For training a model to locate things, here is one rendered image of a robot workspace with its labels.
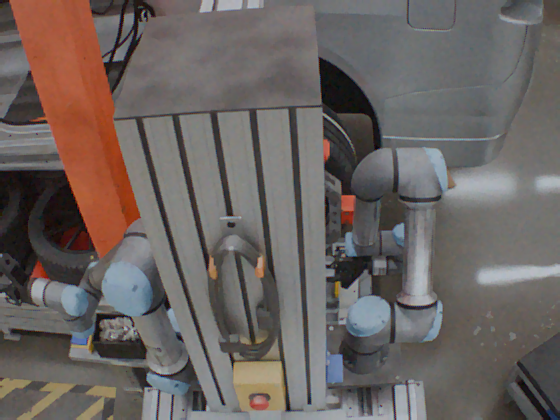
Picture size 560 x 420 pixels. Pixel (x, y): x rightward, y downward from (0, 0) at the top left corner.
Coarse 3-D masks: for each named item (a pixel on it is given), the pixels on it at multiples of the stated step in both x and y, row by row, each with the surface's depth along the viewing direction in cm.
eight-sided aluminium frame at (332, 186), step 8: (328, 176) 211; (328, 184) 208; (336, 184) 212; (328, 192) 210; (336, 192) 209; (336, 200) 212; (336, 208) 215; (336, 216) 218; (336, 224) 221; (328, 232) 226; (336, 232) 224; (328, 240) 227; (336, 240) 227
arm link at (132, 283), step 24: (144, 240) 136; (120, 264) 131; (144, 264) 132; (120, 288) 130; (144, 288) 130; (120, 312) 135; (144, 312) 133; (144, 336) 148; (168, 336) 150; (168, 360) 156; (168, 384) 159
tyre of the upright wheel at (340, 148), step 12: (324, 108) 220; (324, 120) 216; (336, 120) 222; (324, 132) 211; (336, 132) 217; (348, 132) 227; (336, 144) 214; (348, 144) 224; (336, 156) 210; (348, 156) 218; (324, 168) 214; (336, 168) 213; (348, 168) 215; (348, 180) 217; (348, 192) 221
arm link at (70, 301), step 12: (48, 288) 154; (60, 288) 154; (72, 288) 154; (48, 300) 153; (60, 300) 152; (72, 300) 152; (84, 300) 156; (60, 312) 155; (72, 312) 153; (84, 312) 156
